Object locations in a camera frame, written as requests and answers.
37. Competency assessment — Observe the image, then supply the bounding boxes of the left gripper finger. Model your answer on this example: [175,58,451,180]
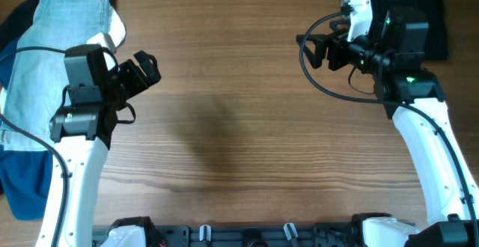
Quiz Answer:
[135,63,162,90]
[134,50,157,71]

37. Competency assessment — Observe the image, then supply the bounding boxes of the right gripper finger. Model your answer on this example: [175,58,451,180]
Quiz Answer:
[329,19,351,33]
[296,34,329,69]

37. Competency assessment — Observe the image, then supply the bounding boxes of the light blue denim shorts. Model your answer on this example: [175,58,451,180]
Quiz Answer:
[4,0,110,144]

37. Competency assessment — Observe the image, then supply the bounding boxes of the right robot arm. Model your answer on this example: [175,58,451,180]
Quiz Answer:
[296,7,478,246]

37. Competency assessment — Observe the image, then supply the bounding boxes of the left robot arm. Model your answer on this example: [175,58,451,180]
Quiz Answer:
[36,44,161,246]

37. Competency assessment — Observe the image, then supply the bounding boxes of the folded black garment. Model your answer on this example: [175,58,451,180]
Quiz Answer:
[370,0,448,61]

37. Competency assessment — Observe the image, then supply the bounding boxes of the black garment at left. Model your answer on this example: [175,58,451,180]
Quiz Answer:
[1,0,40,50]

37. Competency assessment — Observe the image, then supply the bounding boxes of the dark blue t-shirt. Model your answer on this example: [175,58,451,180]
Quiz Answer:
[1,37,66,220]

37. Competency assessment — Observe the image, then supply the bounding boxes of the right black cable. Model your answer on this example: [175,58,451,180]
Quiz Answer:
[299,10,479,247]

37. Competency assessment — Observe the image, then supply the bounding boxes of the black cable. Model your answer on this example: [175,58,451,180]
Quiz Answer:
[0,46,72,247]
[299,10,479,247]

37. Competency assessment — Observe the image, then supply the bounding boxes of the left black cable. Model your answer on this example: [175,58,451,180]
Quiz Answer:
[0,46,72,247]

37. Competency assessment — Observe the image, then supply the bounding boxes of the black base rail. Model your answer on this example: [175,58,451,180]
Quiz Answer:
[92,222,416,247]

